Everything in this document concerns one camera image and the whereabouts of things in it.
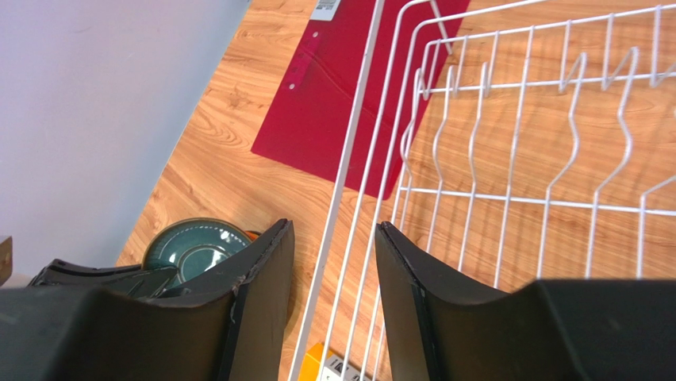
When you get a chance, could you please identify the white label on red mat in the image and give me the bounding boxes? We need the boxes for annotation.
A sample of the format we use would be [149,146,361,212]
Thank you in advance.
[309,0,340,21]

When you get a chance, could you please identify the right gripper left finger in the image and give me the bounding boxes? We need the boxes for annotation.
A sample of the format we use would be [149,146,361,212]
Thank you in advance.
[1,219,295,380]

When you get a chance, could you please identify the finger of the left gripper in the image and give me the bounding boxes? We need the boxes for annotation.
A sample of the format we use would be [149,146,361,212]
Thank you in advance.
[29,259,178,298]

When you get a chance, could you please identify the dark grey plate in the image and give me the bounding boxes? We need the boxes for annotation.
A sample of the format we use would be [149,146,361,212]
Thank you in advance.
[141,217,253,287]

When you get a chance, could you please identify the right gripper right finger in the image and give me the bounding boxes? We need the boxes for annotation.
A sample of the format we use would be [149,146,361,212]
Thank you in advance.
[374,222,675,380]

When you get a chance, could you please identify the orange plastic plate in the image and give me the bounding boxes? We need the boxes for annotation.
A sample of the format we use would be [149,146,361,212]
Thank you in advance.
[246,230,261,241]

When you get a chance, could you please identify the orange mat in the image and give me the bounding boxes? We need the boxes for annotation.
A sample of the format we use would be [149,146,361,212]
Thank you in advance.
[298,343,342,381]

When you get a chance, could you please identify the red mat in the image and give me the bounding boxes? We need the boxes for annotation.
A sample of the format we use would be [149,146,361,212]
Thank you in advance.
[252,1,469,198]

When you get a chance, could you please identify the white barcode label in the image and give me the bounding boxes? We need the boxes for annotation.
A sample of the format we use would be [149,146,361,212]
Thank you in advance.
[319,354,371,381]

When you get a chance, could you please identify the white wire dish rack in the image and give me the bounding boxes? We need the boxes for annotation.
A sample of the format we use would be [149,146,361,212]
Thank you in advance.
[287,1,675,380]

